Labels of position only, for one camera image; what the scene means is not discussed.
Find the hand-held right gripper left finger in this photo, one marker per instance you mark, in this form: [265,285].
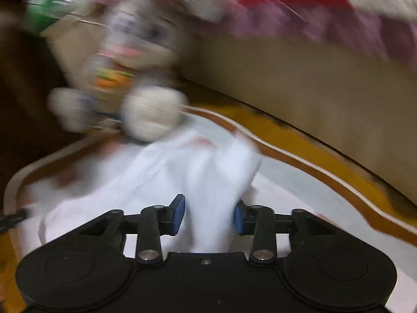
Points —
[178,216]

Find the green object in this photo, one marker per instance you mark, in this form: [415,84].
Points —
[52,3]

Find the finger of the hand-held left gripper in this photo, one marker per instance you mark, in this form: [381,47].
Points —
[13,220]

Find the light printed play mat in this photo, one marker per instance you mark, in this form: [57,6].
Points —
[293,195]

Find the beige bed base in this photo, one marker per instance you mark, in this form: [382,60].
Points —
[309,88]

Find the white t-shirt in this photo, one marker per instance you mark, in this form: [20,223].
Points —
[195,176]

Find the grey plush rabbit toy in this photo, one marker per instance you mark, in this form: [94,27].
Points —
[150,117]

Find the beige cardboard box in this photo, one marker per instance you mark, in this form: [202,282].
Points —
[71,27]

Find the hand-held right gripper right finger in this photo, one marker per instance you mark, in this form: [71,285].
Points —
[238,220]

